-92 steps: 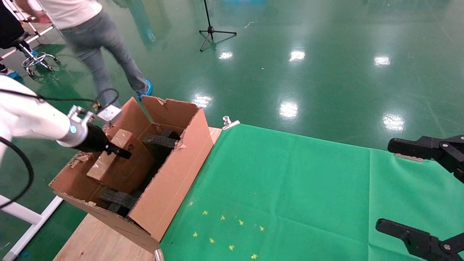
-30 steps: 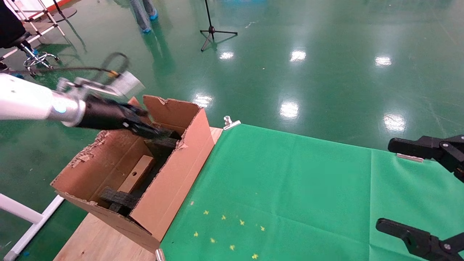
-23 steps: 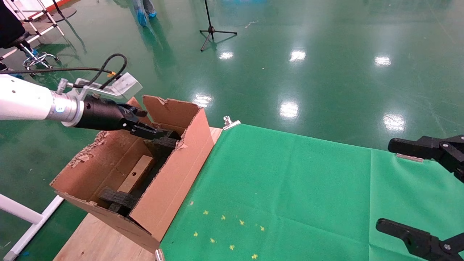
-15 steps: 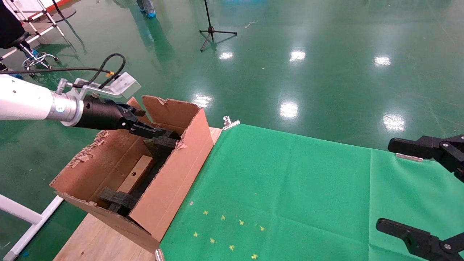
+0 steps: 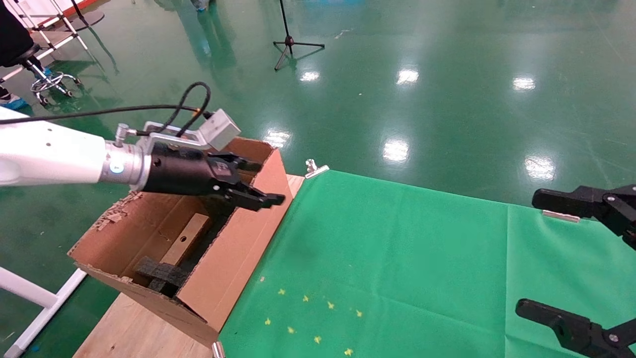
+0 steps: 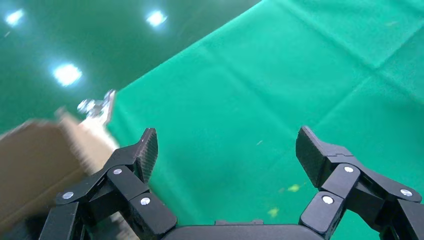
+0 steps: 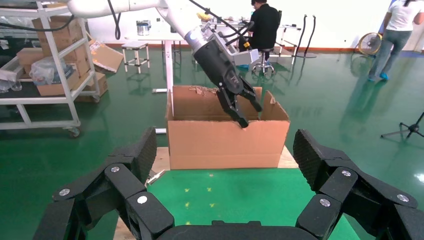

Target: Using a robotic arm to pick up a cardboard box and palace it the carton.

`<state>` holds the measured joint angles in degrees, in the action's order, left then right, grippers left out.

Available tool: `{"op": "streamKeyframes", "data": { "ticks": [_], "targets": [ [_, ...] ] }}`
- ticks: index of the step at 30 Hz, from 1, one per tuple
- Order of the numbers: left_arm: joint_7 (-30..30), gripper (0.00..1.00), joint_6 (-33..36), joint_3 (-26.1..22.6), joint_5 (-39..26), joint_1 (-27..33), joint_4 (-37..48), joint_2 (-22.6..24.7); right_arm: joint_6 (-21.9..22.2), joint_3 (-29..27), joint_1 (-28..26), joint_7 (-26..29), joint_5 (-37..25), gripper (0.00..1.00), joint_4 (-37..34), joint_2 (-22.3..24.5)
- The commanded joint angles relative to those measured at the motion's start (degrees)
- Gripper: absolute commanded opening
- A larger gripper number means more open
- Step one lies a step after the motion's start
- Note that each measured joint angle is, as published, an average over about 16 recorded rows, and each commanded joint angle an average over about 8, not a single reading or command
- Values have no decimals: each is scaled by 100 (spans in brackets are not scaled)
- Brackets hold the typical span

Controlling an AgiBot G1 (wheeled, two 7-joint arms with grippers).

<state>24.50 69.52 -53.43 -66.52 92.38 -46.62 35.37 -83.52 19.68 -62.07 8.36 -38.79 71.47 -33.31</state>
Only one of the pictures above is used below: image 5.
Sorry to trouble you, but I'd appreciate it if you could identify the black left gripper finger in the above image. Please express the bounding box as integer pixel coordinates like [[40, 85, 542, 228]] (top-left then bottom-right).
[[209, 152, 264, 175], [218, 183, 287, 212]]

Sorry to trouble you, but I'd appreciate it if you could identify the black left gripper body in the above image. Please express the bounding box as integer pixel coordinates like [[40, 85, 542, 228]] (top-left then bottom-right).
[[142, 143, 235, 197]]

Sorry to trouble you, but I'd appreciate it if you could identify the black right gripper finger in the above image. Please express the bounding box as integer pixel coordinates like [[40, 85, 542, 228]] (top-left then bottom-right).
[[532, 185, 636, 252], [515, 299, 636, 358]]

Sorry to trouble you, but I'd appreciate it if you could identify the small cardboard box with hole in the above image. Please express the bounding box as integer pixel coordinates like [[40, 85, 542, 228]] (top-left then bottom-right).
[[159, 212, 212, 267]]

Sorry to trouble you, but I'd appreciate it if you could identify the large open cardboard carton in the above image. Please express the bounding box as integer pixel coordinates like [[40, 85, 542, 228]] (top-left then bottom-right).
[[68, 137, 305, 349]]

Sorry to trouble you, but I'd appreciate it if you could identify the black foam block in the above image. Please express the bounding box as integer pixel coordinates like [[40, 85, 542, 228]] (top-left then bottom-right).
[[134, 255, 190, 299]]

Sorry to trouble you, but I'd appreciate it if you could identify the black tripod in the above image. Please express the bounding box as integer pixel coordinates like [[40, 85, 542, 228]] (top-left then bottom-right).
[[272, 0, 326, 72]]

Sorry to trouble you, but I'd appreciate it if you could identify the rolling stool base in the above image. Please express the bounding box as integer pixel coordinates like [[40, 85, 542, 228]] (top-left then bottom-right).
[[9, 43, 83, 106]]

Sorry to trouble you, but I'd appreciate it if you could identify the green table cloth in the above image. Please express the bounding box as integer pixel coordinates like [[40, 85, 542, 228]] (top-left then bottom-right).
[[218, 170, 636, 358]]

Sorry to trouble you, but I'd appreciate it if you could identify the black curved floor stand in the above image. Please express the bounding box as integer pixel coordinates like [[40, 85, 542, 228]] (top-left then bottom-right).
[[69, 0, 105, 32]]

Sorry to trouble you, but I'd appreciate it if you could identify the person in black clothes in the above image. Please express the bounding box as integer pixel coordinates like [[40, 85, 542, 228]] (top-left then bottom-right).
[[0, 0, 35, 111]]

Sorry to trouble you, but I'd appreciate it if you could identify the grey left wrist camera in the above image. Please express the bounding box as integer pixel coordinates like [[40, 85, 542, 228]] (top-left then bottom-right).
[[115, 109, 242, 152]]

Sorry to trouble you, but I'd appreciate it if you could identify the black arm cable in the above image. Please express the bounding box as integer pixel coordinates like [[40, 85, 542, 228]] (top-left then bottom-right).
[[0, 82, 212, 138]]

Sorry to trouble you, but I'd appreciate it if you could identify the white table frame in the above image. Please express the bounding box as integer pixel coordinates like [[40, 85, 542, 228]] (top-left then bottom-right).
[[0, 268, 88, 358]]

